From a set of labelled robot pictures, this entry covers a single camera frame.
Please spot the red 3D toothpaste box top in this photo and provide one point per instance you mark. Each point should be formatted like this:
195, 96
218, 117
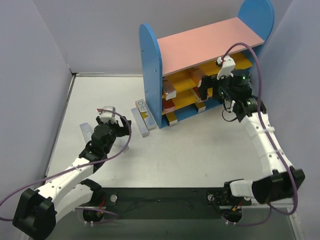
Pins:
168, 106

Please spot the aluminium frame rail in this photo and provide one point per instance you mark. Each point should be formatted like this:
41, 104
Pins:
91, 194

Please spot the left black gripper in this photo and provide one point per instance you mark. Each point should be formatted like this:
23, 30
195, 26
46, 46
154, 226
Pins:
120, 128

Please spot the red 3d toothpaste box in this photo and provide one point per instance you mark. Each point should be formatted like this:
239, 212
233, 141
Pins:
168, 106
197, 95

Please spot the black toothpaste box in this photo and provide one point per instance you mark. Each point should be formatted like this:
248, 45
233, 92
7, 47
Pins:
171, 118

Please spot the orange white RO toothpaste box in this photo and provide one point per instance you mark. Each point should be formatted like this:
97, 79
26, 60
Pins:
196, 75

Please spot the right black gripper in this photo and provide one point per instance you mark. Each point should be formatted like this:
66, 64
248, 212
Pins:
211, 83

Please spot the blue shelf with coloured boards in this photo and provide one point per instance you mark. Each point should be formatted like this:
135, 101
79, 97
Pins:
173, 55

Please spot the plain silver box diagonal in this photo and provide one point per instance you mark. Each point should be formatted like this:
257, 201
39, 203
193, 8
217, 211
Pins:
140, 122

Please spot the silver box under left gripper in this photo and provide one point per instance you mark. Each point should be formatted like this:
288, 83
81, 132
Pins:
86, 131

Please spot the silver RO toothpaste box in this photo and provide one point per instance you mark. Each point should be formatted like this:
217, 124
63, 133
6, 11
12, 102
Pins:
201, 107

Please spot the plain silver box horizontal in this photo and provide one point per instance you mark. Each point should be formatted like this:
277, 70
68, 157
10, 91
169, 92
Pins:
121, 142

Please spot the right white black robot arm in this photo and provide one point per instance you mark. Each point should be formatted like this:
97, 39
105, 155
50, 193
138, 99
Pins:
281, 179

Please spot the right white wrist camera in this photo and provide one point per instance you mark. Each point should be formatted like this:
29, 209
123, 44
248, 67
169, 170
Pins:
226, 65

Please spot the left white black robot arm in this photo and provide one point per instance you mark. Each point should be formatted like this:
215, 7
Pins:
39, 210

